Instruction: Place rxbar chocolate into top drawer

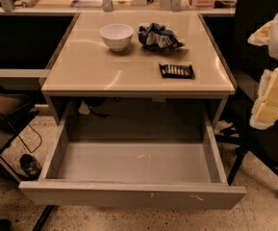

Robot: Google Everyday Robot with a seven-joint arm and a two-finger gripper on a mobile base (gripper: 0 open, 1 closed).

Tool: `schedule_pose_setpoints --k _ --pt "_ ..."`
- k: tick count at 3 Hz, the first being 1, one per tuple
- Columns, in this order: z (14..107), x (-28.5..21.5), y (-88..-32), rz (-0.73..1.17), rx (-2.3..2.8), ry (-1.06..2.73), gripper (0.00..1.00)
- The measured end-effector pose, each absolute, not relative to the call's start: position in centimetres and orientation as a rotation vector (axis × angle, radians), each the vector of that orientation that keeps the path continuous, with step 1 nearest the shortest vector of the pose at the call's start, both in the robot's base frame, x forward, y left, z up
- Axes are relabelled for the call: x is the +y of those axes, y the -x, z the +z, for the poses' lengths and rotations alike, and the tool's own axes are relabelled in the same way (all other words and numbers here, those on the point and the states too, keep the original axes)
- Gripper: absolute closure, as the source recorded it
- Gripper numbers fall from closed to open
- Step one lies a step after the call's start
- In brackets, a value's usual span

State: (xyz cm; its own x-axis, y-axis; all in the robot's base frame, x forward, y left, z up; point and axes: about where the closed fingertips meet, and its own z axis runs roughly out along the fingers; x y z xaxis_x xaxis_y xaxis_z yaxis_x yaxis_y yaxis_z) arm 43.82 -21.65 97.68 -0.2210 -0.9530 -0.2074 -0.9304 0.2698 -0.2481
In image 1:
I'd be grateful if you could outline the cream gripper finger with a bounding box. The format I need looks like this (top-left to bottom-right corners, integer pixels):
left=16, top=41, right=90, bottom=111
left=249, top=67, right=278, bottom=130
left=247, top=20, right=272, bottom=46

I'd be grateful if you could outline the dark rxbar chocolate bar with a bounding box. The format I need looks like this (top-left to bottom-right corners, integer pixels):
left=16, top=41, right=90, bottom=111
left=159, top=64, right=194, bottom=79

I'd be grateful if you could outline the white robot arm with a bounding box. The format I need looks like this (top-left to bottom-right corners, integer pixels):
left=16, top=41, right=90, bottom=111
left=247, top=13, right=278, bottom=130

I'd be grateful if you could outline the open grey top drawer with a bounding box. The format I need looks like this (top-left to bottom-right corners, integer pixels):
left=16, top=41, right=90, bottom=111
left=19, top=99, right=246, bottom=209

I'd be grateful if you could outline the beige cabinet with glossy top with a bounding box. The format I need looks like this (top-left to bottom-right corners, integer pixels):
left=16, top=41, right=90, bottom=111
left=41, top=11, right=237, bottom=120

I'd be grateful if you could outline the black office chair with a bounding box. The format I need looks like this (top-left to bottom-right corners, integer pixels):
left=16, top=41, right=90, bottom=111
left=215, top=0, right=278, bottom=183

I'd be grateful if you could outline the crumpled blue chip bag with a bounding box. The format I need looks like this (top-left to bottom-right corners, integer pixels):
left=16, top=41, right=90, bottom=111
left=138, top=23, right=184, bottom=52

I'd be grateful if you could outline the white ceramic bowl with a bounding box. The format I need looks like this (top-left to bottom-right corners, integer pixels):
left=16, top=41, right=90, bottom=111
left=100, top=24, right=134, bottom=52

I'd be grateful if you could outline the brown chair at left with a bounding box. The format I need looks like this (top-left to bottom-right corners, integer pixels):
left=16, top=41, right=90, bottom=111
left=0, top=84, right=40, bottom=185

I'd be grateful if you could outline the black cable on floor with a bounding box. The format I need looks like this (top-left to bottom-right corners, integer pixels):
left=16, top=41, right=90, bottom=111
left=16, top=122, right=43, bottom=154

